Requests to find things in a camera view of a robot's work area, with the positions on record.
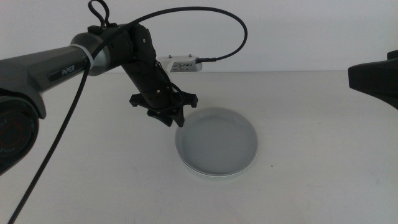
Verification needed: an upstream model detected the white shallow bowl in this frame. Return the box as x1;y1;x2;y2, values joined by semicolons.
176;152;257;179

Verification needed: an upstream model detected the black braided left camera cable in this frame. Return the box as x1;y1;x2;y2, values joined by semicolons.
6;6;249;224

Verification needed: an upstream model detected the grey shallow bowl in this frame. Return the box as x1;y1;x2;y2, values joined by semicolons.
174;106;259;175

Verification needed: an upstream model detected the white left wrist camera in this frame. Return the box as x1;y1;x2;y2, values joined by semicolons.
156;54;203;73

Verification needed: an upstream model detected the thin black cable loop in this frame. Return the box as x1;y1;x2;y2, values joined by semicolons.
88;0;111;28

